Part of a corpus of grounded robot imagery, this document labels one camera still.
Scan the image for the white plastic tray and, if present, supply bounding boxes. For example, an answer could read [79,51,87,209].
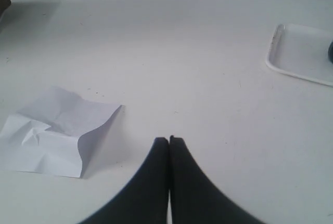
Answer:
[265,24,332,87]

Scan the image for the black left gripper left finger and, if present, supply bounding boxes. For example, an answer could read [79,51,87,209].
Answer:
[81,137,169,223]

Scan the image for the crumpled white paper sheet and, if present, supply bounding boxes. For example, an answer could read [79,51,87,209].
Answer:
[1,87,120,178]

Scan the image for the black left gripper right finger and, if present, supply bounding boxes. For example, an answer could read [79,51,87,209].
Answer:
[169,136,260,223]

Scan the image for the dark soy sauce bottle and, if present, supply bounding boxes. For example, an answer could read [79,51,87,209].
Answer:
[328,42,333,63]

